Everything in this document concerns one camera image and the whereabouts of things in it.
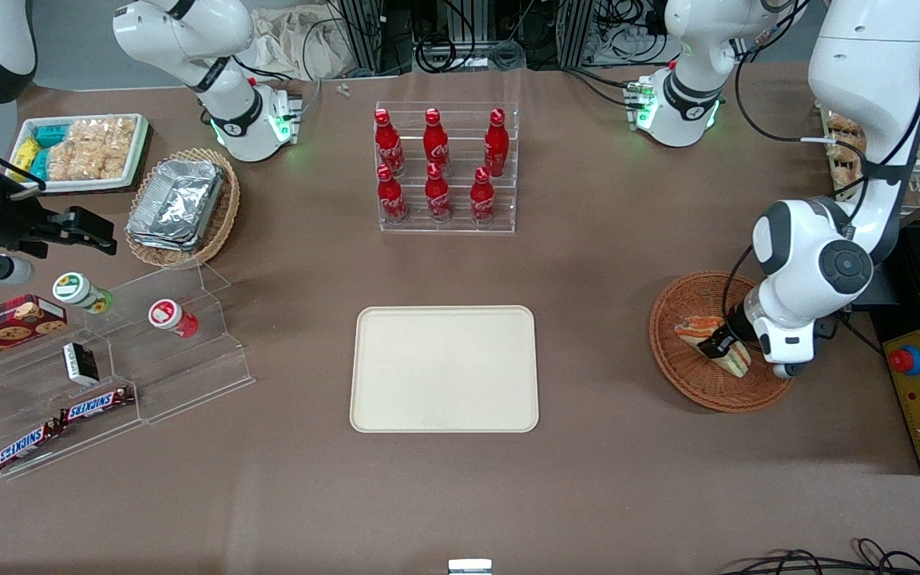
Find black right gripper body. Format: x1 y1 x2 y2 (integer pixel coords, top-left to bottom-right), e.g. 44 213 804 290
0 185 58 258

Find triangular sandwich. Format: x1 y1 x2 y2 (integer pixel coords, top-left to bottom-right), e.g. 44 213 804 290
674 315 751 379

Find brown round wicker basket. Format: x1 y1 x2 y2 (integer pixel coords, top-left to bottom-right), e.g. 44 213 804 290
649 272 798 414

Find white snack tray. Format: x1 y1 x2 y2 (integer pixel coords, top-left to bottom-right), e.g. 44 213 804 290
6 113 151 194

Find light oval wicker basket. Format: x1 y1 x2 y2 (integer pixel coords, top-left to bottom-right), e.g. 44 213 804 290
125 148 241 269

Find beige rectangular tray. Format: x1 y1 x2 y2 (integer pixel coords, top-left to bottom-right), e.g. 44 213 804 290
350 306 539 434

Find green lidded cup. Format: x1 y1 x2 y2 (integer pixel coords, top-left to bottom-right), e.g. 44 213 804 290
52 272 114 315

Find clear rice cracker bags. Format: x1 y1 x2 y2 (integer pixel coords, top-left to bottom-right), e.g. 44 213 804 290
45 117 138 182

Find yellow snack packet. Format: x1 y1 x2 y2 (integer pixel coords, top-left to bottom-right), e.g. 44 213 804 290
10 137 42 173

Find stacked aluminium foil trays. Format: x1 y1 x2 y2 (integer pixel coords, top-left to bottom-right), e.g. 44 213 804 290
125 158 226 253

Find red cookie box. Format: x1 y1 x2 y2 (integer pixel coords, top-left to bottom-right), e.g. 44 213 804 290
0 295 69 371

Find red lidded cup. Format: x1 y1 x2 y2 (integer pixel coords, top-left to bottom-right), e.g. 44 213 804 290
148 299 200 339

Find small black box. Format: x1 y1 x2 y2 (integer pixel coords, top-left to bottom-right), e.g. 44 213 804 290
62 342 101 387

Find snickers chocolate bar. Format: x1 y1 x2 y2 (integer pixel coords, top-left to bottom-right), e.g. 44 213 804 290
0 421 66 473
58 386 136 425

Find clear acrylic step display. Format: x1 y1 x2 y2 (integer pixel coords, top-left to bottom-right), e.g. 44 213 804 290
0 260 256 481

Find clear cracker snack bag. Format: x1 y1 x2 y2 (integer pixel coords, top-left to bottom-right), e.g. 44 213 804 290
826 112 868 145
826 144 868 192

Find red cola bottle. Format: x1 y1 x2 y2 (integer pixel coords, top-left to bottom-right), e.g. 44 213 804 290
484 108 510 178
374 109 405 177
376 164 409 224
470 166 496 225
423 108 451 178
425 162 453 224

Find white crumpled cloth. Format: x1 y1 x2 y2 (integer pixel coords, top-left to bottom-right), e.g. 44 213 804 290
248 6 351 82

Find clear acrylic bottle rack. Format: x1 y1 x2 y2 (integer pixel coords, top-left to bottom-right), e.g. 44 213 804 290
375 101 521 234

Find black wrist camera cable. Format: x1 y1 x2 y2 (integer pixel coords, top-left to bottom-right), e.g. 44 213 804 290
720 244 756 328

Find black floor cable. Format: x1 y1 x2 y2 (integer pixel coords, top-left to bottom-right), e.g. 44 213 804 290
720 537 920 575

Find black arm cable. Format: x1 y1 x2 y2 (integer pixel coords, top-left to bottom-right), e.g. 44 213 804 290
733 24 836 145

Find black base cable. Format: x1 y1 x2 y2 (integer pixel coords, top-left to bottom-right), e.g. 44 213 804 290
562 65 640 109

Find aluminium frame post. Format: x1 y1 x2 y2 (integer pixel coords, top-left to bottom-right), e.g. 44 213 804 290
332 0 387 77
556 0 598 69

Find black coiled background cable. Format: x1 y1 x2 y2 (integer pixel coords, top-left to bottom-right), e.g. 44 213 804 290
414 34 526 74

